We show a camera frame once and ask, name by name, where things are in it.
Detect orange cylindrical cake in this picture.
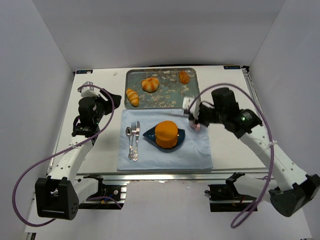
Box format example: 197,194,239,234
155,120,178,149

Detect silver metal tongs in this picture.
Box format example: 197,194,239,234
164,112,186,118

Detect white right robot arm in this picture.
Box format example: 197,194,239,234
188,87,320,217

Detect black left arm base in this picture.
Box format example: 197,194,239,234
73,174,125,210

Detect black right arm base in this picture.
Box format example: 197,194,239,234
204,184,256,213

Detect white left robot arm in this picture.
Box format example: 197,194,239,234
35,86,122,220

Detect striped long bread roll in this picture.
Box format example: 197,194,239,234
126,88,140,107

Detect round knotted bread bun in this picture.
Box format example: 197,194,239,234
141,76,160,93

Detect pink ceramic mug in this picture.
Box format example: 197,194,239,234
189,119,201,132

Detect silver spoon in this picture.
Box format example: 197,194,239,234
125,126,133,160

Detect light blue cloth placemat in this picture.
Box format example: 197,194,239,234
117,108,213,171

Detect silver fork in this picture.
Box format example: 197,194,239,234
130,122,137,159

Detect floral metal tray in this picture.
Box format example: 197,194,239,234
124,67,200,109

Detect small brown pastry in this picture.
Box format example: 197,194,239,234
179,70,190,85

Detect silver table knife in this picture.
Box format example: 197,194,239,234
133,121,140,162

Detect dark blue leaf plate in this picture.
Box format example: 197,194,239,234
142,126,186,153

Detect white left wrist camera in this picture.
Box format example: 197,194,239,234
78,81,100,98

